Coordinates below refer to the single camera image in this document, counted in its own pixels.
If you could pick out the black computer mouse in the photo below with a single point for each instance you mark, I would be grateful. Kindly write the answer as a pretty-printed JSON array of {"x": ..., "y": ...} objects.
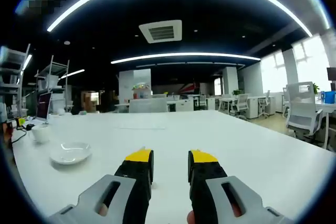
[{"x": 30, "y": 127}]

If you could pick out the white mesh office chair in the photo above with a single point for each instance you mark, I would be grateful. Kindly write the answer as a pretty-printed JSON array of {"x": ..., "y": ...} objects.
[{"x": 299, "y": 106}]

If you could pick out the white saucer coffee tray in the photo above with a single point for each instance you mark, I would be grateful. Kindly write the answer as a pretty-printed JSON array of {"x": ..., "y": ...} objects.
[{"x": 71, "y": 154}]

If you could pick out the white coffee cup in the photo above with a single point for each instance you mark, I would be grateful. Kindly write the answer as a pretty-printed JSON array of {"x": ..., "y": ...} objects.
[{"x": 40, "y": 133}]

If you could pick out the colourful display shelf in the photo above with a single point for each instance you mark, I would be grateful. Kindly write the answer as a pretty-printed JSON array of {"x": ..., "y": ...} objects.
[{"x": 141, "y": 91}]

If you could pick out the green potted plant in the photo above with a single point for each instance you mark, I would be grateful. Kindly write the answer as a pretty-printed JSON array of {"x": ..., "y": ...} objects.
[{"x": 237, "y": 92}]

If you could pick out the straight ceiling light strip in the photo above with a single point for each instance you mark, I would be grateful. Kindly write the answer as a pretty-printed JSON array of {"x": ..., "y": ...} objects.
[{"x": 183, "y": 55}]

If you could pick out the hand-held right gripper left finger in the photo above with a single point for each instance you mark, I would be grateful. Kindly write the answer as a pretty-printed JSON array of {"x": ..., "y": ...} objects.
[{"x": 119, "y": 190}]

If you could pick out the red white blue wall art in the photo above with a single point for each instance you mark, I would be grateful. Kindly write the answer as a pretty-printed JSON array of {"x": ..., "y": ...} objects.
[{"x": 190, "y": 89}]

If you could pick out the white tabletop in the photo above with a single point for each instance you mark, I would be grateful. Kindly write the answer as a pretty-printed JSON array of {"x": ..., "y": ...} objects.
[{"x": 183, "y": 134}]

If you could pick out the white metal shelf rack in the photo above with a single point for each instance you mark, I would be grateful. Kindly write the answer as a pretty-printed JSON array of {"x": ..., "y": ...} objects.
[
  {"x": 13, "y": 58},
  {"x": 56, "y": 69}
]

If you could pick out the ceiling air conditioner vent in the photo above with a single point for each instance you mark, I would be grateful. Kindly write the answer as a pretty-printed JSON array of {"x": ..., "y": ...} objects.
[{"x": 160, "y": 31}]

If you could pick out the black monitor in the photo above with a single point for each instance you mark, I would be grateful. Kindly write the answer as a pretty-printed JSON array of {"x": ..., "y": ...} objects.
[{"x": 332, "y": 75}]

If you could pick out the small yellow object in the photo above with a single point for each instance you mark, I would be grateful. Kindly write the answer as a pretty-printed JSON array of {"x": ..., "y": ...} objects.
[{"x": 21, "y": 121}]

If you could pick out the dark round object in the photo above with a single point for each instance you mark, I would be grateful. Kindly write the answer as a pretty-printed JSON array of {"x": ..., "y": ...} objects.
[{"x": 76, "y": 107}]

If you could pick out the person's right hand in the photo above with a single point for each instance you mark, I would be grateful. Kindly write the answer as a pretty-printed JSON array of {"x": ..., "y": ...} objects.
[{"x": 190, "y": 218}]

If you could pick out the blue container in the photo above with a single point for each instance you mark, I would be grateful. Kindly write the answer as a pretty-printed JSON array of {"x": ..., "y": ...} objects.
[{"x": 328, "y": 96}]

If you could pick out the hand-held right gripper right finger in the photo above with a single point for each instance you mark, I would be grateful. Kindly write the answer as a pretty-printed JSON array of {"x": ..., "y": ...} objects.
[{"x": 210, "y": 182}]

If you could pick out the silver laptop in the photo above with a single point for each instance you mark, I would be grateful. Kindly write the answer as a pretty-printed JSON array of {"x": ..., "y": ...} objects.
[{"x": 43, "y": 106}]

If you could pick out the short ceiling light strip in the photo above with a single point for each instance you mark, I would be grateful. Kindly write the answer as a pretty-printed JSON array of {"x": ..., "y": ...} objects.
[{"x": 72, "y": 74}]

